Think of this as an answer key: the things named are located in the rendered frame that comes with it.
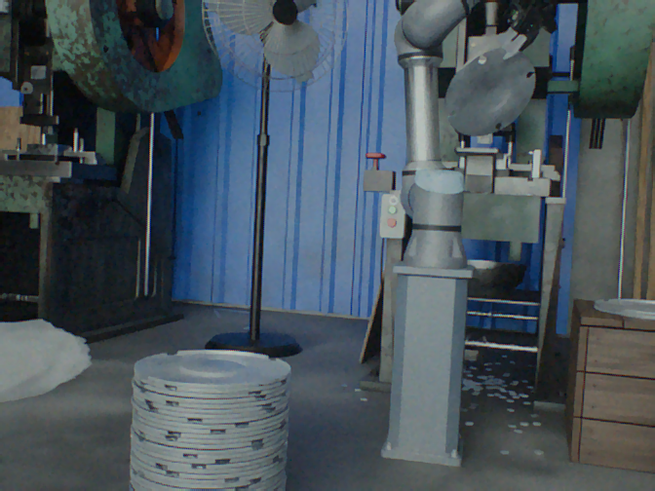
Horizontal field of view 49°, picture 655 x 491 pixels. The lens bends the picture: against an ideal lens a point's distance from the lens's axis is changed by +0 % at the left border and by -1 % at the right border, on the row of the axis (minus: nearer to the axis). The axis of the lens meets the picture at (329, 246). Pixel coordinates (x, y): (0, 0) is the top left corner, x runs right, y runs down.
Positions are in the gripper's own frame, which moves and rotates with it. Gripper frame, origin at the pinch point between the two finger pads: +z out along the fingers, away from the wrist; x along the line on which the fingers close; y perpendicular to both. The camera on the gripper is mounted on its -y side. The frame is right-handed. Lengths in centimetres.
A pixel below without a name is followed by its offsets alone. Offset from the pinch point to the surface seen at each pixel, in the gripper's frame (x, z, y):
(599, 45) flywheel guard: 7.3, -13.5, -22.6
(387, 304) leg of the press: 30, 77, 11
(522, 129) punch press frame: -13, 33, -49
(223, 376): 73, 37, 100
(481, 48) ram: -26.7, 13.3, -19.5
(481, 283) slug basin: 34, 63, -18
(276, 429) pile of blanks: 83, 40, 91
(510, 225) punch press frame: 29, 40, -16
